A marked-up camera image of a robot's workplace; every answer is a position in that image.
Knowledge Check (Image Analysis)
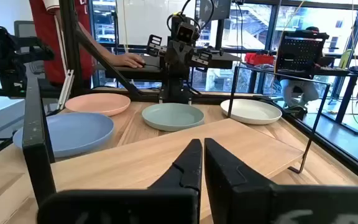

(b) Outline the green plastic object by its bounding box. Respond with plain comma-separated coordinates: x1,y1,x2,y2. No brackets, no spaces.
339,49,353,70

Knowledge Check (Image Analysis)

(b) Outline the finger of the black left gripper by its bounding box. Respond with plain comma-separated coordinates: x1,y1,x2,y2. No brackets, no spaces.
180,40,195,68
168,40,181,68

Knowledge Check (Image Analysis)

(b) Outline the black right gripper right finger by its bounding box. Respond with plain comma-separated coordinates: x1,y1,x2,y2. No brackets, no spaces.
204,138,358,224

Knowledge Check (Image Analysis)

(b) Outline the black side table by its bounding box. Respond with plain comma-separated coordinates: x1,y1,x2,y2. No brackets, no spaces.
317,65,358,136

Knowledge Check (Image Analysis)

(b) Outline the whiteboard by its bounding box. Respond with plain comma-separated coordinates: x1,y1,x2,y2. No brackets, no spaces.
116,0,198,47

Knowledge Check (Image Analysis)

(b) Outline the blue plate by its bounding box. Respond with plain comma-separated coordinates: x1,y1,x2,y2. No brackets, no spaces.
12,112,115,159

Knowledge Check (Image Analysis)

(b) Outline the red toolbox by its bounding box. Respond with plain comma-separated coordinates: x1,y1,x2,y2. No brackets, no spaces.
244,52,275,67

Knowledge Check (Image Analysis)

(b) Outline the small grey bowl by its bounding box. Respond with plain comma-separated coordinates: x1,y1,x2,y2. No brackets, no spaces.
220,98,283,126

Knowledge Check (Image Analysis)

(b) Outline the person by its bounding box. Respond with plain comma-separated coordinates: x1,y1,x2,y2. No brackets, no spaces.
29,0,121,86
280,26,324,108

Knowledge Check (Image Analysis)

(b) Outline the black aluminium table frame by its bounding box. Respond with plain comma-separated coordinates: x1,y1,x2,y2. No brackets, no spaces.
0,0,358,186

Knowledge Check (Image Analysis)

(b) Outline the dark grey desk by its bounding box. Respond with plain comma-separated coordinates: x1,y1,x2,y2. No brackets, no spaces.
93,51,242,81

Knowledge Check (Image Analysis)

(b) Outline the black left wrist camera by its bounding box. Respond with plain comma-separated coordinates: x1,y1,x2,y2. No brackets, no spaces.
171,15,200,43

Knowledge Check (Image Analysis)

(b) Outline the sage green plate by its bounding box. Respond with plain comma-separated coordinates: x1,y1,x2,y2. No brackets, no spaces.
141,103,205,133

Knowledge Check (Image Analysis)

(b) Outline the black pegboard crate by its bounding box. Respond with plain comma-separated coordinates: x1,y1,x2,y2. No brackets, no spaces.
275,30,329,79

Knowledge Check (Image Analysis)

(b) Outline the black computer monitor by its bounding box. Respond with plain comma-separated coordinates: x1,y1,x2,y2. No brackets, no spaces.
197,0,232,50

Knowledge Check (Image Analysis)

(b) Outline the person's hand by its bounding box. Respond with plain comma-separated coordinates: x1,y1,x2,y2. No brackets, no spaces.
113,52,146,69

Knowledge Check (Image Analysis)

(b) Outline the black mounted device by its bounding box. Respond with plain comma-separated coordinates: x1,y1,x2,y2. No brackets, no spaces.
0,6,55,98

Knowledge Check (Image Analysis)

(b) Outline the silver aluminium bar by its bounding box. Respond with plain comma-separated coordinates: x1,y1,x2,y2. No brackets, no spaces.
56,68,75,110

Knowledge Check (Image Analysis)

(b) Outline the grey office chair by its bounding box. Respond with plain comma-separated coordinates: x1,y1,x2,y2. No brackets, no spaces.
13,20,45,75

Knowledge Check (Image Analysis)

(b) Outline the pink plate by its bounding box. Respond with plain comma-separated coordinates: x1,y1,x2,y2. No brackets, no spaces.
64,92,132,117

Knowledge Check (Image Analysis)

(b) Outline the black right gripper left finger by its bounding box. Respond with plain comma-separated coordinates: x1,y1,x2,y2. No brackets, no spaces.
37,138,203,224

